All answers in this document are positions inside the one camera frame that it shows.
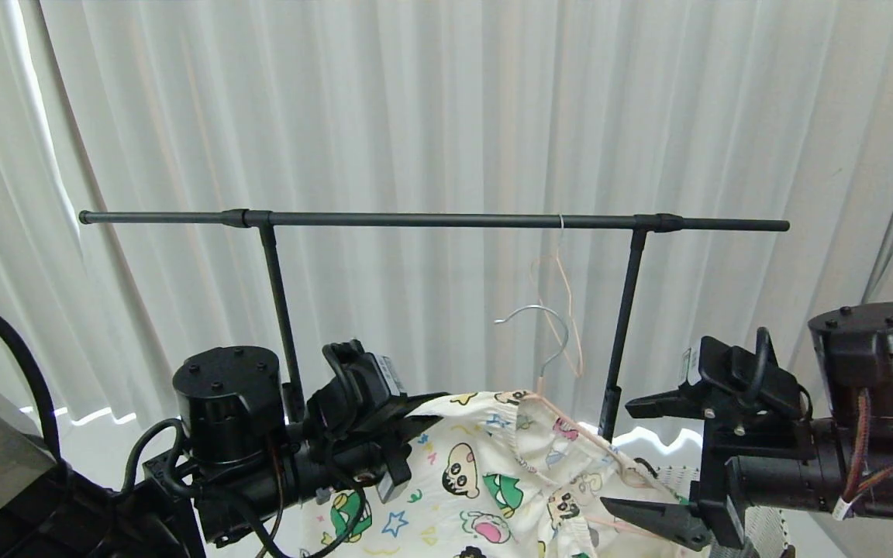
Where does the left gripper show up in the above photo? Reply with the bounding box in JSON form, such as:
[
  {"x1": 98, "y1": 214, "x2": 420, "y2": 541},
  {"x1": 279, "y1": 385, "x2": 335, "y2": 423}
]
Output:
[{"x1": 290, "y1": 355, "x2": 449, "y2": 508}]

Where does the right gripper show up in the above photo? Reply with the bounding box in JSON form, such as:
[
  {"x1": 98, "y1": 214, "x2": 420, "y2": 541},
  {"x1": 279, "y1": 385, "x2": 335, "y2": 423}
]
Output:
[{"x1": 598, "y1": 346, "x2": 844, "y2": 553}]

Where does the cream printed garment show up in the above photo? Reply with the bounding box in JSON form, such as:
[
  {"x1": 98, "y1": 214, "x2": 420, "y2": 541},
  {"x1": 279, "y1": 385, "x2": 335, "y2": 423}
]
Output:
[{"x1": 299, "y1": 390, "x2": 726, "y2": 558}]

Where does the pink clothes hanger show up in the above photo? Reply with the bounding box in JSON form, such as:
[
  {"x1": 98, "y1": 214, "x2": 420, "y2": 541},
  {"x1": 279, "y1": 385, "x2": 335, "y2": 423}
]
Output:
[
  {"x1": 495, "y1": 305, "x2": 684, "y2": 539},
  {"x1": 530, "y1": 215, "x2": 584, "y2": 379}
]

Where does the white laundry basket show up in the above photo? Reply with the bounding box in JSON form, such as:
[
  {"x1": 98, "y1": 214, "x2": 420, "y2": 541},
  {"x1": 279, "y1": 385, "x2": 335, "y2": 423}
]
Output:
[{"x1": 633, "y1": 456, "x2": 796, "y2": 558}]

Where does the black clothes rack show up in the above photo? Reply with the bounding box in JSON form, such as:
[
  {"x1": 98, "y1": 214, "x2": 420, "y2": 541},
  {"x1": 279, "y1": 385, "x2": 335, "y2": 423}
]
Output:
[{"x1": 78, "y1": 209, "x2": 791, "y2": 443}]

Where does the white curtain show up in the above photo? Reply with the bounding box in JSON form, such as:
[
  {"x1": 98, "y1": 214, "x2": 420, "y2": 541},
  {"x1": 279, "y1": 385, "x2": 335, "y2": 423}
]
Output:
[{"x1": 0, "y1": 0, "x2": 893, "y2": 466}]

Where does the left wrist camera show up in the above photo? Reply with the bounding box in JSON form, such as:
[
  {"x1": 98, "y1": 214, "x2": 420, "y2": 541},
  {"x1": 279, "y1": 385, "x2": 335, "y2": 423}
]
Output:
[{"x1": 307, "y1": 339, "x2": 385, "y2": 443}]

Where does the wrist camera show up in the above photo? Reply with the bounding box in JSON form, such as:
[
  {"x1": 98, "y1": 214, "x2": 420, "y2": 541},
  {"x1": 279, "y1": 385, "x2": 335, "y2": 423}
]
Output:
[
  {"x1": 698, "y1": 327, "x2": 808, "y2": 439},
  {"x1": 307, "y1": 339, "x2": 385, "y2": 443}
]

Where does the black cable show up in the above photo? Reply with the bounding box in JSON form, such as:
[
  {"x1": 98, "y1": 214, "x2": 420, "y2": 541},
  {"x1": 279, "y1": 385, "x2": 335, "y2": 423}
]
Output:
[
  {"x1": 245, "y1": 457, "x2": 374, "y2": 558},
  {"x1": 0, "y1": 291, "x2": 61, "y2": 466}
]

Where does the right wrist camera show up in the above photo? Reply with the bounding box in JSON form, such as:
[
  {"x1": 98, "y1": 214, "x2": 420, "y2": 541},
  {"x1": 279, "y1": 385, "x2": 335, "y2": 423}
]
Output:
[{"x1": 698, "y1": 327, "x2": 808, "y2": 439}]

